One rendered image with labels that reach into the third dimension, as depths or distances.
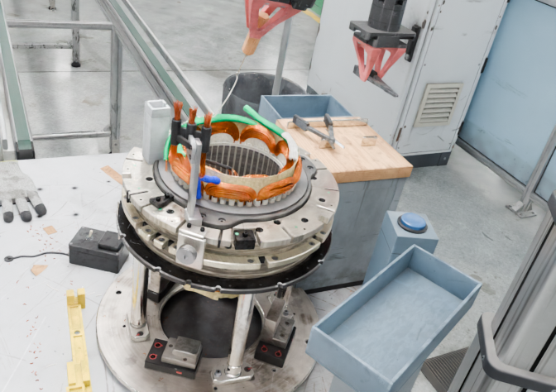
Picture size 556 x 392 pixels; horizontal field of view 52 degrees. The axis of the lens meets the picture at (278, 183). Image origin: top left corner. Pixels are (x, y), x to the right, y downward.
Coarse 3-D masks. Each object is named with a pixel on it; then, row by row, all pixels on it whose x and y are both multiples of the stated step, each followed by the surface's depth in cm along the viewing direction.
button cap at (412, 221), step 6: (402, 216) 93; (408, 216) 93; (414, 216) 93; (420, 216) 93; (402, 222) 92; (408, 222) 91; (414, 222) 91; (420, 222) 92; (414, 228) 91; (420, 228) 91
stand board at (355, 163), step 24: (288, 120) 111; (312, 120) 113; (312, 144) 104; (336, 144) 106; (360, 144) 107; (384, 144) 109; (336, 168) 98; (360, 168) 99; (384, 168) 101; (408, 168) 103
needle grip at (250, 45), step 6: (264, 12) 72; (258, 18) 71; (264, 18) 71; (258, 24) 71; (246, 42) 74; (252, 42) 74; (258, 42) 74; (246, 48) 74; (252, 48) 74; (246, 54) 75; (252, 54) 75
